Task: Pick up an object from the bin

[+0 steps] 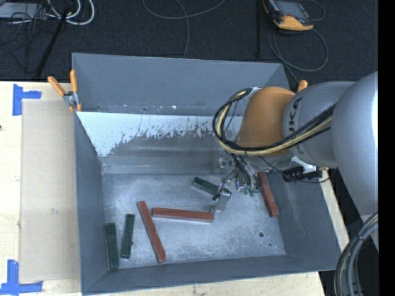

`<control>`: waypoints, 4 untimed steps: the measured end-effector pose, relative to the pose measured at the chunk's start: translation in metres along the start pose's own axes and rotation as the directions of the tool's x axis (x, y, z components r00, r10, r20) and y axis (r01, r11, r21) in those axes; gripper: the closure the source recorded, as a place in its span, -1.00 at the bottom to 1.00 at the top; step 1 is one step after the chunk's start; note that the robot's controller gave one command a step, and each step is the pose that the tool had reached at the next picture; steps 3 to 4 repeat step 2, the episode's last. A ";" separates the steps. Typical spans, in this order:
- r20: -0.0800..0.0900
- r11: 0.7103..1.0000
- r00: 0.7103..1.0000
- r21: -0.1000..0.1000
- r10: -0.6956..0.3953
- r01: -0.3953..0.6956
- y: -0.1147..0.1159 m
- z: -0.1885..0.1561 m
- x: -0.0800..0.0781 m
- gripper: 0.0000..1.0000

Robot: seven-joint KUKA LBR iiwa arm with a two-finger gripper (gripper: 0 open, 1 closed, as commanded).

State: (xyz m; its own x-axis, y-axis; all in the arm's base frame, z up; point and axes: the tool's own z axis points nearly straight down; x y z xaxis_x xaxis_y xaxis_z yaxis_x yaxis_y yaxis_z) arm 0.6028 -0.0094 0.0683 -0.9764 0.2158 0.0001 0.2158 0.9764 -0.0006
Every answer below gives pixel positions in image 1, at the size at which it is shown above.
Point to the dark green flat block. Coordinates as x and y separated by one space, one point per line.
127 236
112 245
203 184

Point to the black cylinder on white bracket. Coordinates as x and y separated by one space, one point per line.
294 174

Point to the pale wood flat board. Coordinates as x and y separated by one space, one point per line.
46 180

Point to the red-brown flat block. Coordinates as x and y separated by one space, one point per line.
182 215
151 231
269 196

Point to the grey metal bin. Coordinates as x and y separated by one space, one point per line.
185 193

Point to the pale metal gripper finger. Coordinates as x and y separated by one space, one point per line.
222 203

